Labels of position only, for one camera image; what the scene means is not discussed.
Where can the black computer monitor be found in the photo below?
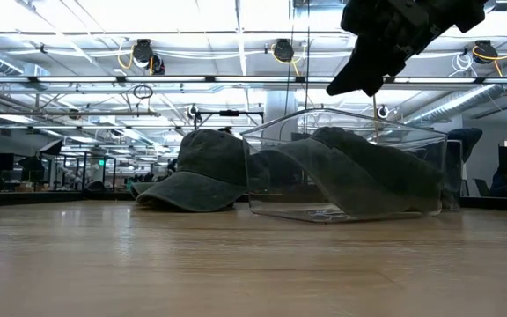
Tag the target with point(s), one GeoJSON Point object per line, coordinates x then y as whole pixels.
{"type": "Point", "coordinates": [504, 154]}

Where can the blue denim cap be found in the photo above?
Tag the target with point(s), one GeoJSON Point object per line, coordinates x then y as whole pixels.
{"type": "Point", "coordinates": [467, 138]}

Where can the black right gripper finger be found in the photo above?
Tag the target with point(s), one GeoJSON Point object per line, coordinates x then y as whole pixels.
{"type": "Point", "coordinates": [359, 70]}
{"type": "Point", "coordinates": [395, 59]}

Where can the black office chair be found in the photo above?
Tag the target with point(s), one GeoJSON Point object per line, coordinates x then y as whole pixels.
{"type": "Point", "coordinates": [482, 187]}

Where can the clear square plastic bin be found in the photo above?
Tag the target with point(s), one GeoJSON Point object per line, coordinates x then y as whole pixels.
{"type": "Point", "coordinates": [280, 202]}

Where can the tall clear plastic container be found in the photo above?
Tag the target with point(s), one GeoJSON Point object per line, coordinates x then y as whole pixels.
{"type": "Point", "coordinates": [453, 185]}

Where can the silver ventilation duct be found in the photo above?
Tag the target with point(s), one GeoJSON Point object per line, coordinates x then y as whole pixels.
{"type": "Point", "coordinates": [456, 103]}

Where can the black background rig frame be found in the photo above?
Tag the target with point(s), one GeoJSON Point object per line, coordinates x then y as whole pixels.
{"type": "Point", "coordinates": [229, 113]}

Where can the person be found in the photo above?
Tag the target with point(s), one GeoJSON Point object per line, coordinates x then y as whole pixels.
{"type": "Point", "coordinates": [225, 130]}
{"type": "Point", "coordinates": [504, 181]}

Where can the small black ceiling reel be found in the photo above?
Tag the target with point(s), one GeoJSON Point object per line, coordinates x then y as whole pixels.
{"type": "Point", "coordinates": [383, 112]}
{"type": "Point", "coordinates": [193, 112]}

